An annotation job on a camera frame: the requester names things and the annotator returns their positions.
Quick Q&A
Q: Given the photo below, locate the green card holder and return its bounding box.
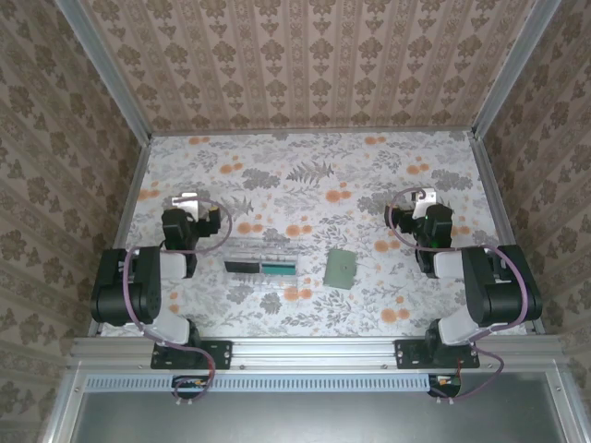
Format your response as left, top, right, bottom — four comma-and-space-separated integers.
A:
321, 247, 358, 291

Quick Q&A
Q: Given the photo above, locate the black card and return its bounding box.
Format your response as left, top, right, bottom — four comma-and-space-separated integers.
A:
223, 259, 262, 274

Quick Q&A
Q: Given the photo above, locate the floral table cover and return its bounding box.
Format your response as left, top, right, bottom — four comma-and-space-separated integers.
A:
99, 130, 532, 339

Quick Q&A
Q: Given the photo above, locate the black connector board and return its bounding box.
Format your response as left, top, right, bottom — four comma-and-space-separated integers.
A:
171, 374, 216, 402
428, 373, 463, 399

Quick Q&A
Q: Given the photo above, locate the aluminium front beam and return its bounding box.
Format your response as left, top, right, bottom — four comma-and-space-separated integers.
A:
68, 335, 567, 371

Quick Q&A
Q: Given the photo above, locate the grey metal panel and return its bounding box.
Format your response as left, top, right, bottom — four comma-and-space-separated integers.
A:
68, 371, 573, 443

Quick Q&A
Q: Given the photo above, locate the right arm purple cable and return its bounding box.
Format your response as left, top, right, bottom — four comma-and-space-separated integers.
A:
389, 186, 531, 401

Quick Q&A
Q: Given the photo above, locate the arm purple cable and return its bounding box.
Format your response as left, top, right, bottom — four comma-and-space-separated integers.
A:
389, 186, 531, 401
122, 197, 233, 403

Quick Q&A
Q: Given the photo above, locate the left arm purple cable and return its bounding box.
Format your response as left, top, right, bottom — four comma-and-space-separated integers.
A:
122, 197, 233, 403

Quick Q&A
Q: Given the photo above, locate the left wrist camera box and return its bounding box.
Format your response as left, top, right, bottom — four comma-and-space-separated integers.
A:
169, 193, 200, 222

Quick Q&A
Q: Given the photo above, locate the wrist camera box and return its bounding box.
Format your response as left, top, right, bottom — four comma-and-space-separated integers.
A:
412, 187, 438, 221
169, 193, 200, 222

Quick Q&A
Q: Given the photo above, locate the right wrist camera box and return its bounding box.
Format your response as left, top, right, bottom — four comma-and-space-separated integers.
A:
412, 187, 438, 221

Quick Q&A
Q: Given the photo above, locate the aluminium side rail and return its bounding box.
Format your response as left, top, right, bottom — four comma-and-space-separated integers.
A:
87, 138, 153, 337
465, 131, 546, 336

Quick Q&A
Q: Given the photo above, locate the aluminium back rail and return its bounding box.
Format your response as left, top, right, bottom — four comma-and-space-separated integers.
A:
150, 124, 476, 138

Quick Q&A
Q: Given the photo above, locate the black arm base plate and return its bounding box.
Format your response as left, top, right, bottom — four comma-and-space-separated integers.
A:
394, 339, 481, 370
151, 340, 233, 370

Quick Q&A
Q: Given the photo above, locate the aluminium frame post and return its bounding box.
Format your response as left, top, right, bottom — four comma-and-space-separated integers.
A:
54, 0, 153, 144
470, 0, 564, 139

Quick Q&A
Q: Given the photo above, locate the slotted grey cable duct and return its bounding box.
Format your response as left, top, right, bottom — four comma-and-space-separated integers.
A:
85, 373, 433, 394

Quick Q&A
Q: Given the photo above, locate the aluminium lower rail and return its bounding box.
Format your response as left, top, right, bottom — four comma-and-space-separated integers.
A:
547, 368, 591, 443
41, 368, 89, 443

